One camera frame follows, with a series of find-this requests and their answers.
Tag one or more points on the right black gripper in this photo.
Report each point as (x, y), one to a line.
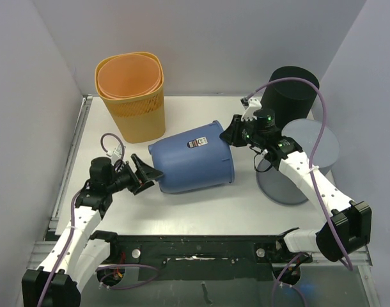
(241, 130)

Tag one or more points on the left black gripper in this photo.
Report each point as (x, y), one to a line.
(149, 173)

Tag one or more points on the blue plastic bucket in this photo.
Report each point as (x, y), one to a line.
(194, 159)

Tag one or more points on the yellow slotted basket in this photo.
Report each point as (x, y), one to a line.
(139, 119)

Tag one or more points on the black ribbed bucket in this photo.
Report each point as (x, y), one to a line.
(290, 100)

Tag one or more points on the grey plastic bucket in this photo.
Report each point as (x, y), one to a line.
(291, 183)

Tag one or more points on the orange bucket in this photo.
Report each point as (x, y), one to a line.
(129, 76)

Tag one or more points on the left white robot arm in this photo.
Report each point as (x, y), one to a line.
(61, 277)

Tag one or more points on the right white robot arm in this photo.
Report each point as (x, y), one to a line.
(347, 225)

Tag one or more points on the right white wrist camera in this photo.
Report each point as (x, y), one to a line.
(251, 105)

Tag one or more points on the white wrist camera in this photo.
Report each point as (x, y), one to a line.
(251, 105)
(116, 154)

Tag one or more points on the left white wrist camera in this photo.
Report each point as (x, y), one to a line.
(116, 154)

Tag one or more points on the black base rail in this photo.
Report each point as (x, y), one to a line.
(191, 257)

